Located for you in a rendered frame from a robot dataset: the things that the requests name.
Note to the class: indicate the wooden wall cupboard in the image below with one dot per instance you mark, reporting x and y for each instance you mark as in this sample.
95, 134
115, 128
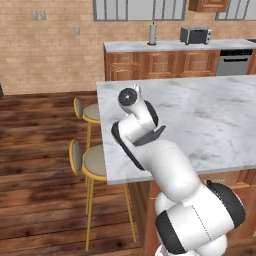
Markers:
208, 4

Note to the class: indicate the narrow grey framed window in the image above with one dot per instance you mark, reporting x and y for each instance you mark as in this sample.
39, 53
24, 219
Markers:
236, 9

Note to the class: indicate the paper towel roll on holder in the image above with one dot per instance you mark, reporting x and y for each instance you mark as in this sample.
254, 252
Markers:
152, 33

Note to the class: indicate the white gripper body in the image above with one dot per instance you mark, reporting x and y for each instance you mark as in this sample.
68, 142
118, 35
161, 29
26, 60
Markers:
136, 89

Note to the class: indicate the yellow stool with grey seat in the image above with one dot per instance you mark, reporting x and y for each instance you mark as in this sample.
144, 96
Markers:
94, 161
91, 112

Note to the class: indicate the wooden island cupboard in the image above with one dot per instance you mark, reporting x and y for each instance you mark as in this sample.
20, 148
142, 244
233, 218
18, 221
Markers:
245, 186

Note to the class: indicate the wooden cupboard beside dishwasher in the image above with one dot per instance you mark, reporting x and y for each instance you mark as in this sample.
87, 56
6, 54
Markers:
252, 62

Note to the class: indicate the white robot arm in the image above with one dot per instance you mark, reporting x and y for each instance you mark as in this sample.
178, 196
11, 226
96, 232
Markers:
173, 173

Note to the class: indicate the wide grey framed window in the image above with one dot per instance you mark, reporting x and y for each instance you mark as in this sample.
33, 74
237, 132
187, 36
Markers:
139, 9

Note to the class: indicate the black hob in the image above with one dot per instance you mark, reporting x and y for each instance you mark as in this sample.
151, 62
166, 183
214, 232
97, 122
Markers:
252, 40

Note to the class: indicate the grey wall socket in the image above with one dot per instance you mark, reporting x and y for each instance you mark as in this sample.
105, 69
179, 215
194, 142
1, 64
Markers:
43, 14
77, 30
34, 14

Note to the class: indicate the silver black toaster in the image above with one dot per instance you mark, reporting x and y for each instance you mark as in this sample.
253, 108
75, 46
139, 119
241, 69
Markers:
195, 35

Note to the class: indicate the wooden base cupboard run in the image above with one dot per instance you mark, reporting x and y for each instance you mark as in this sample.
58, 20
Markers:
160, 65

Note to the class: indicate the silver dishwasher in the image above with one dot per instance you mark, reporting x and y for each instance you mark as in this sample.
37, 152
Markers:
234, 63

